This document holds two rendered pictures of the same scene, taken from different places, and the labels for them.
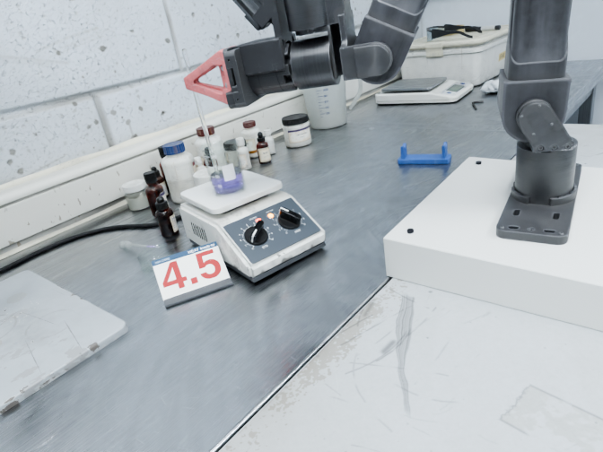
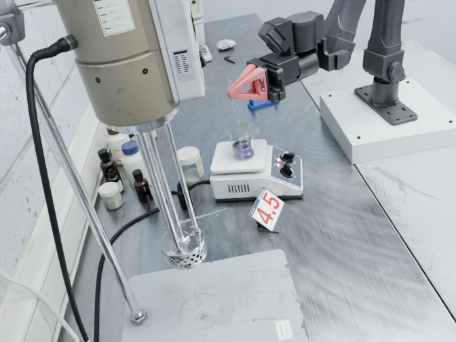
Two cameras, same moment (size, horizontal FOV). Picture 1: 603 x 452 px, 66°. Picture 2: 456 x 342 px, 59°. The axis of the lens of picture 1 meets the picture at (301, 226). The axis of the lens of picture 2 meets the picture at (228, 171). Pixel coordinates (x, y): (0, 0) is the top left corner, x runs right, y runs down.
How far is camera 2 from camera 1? 0.71 m
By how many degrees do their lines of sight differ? 38
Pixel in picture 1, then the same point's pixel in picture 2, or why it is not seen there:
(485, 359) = (433, 173)
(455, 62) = not seen: hidden behind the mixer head
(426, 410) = (444, 197)
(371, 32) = (339, 45)
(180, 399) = (367, 252)
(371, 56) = (344, 58)
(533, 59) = (393, 45)
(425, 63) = not seen: hidden behind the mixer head
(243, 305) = (315, 209)
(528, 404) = not seen: outside the picture
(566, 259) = (426, 124)
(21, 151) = (30, 196)
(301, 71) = (305, 71)
